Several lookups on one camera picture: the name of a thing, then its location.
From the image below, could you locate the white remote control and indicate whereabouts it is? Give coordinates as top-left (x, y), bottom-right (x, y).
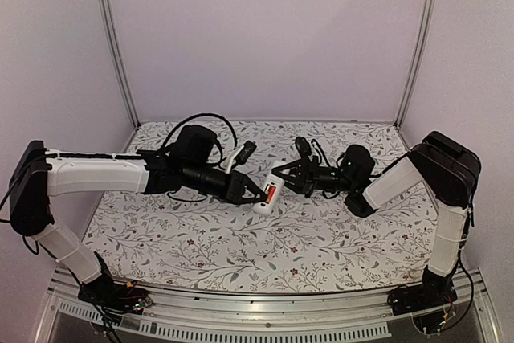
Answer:
top-left (252, 161), bottom-right (286, 215)

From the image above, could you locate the red battery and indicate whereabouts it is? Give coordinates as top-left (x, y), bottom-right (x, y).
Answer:
top-left (267, 185), bottom-right (281, 204)

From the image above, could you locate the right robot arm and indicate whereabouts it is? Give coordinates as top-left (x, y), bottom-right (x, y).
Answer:
top-left (271, 131), bottom-right (482, 308)

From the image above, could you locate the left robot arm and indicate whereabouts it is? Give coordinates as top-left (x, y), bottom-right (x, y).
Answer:
top-left (4, 125), bottom-right (267, 306)

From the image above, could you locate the floral patterned table mat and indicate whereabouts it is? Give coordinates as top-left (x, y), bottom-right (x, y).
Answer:
top-left (82, 119), bottom-right (457, 295)

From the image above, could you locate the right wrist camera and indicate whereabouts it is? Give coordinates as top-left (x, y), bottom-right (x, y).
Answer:
top-left (295, 137), bottom-right (312, 158)

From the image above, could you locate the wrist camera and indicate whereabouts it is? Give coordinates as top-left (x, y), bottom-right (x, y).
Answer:
top-left (235, 141), bottom-right (257, 165)
top-left (295, 137), bottom-right (312, 158)

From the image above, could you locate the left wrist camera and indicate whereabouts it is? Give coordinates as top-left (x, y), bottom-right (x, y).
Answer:
top-left (235, 141), bottom-right (257, 165)

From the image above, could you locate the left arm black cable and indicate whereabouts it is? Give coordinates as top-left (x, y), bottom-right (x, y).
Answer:
top-left (164, 112), bottom-right (238, 151)

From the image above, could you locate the front aluminium rail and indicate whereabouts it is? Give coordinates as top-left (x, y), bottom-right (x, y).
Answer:
top-left (35, 268), bottom-right (503, 342)

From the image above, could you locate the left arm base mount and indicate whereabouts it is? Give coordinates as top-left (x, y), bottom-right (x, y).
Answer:
top-left (78, 275), bottom-right (153, 315)

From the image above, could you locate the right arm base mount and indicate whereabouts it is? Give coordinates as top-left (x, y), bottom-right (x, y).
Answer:
top-left (387, 270), bottom-right (457, 316)

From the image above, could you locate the right aluminium frame post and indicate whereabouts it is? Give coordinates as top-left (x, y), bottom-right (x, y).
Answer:
top-left (394, 0), bottom-right (435, 131)

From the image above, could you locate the aluminium frame post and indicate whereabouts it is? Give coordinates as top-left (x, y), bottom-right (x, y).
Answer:
top-left (394, 0), bottom-right (435, 131)
top-left (98, 0), bottom-right (141, 129)

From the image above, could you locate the left aluminium frame post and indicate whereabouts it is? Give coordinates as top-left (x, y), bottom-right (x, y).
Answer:
top-left (98, 0), bottom-right (141, 129)

